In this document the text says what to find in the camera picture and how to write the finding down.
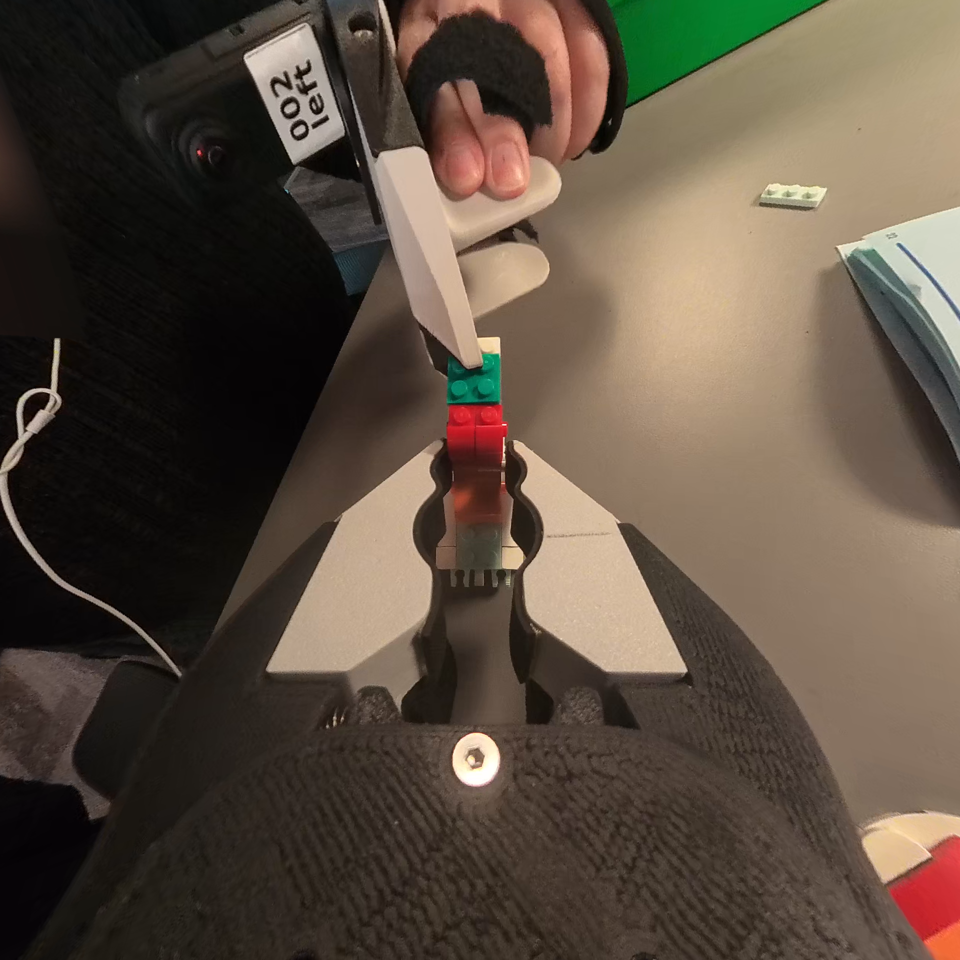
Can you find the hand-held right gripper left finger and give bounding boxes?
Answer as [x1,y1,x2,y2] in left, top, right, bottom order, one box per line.
[266,439,455,695]

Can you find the green plastic bin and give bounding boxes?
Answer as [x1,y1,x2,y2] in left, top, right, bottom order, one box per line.
[607,0,826,106]

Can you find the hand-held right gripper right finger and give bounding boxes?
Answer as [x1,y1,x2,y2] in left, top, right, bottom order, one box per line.
[506,439,688,689]

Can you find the teal and white lego brick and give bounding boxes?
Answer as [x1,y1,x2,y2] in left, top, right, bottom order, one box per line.
[444,336,504,406]

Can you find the thin white cord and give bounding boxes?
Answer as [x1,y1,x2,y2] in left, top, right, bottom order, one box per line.
[0,337,185,680]

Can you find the pale green lego plate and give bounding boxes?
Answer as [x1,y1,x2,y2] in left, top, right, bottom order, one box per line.
[757,182,828,210]

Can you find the rainbow coloured lego model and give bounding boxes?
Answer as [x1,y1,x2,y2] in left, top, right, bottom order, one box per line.
[861,808,960,960]

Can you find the person's left hand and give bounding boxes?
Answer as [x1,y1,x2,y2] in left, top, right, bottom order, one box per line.
[393,0,614,201]

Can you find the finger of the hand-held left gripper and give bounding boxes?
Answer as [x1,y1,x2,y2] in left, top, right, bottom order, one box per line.
[373,147,483,370]

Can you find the person's black sweater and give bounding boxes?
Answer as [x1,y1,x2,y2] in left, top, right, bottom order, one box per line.
[0,0,391,661]

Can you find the pale blue instruction booklet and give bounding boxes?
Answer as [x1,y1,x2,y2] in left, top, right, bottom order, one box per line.
[836,206,960,462]

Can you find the red and white lego build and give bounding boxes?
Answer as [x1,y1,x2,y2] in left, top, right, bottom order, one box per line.
[435,401,522,590]

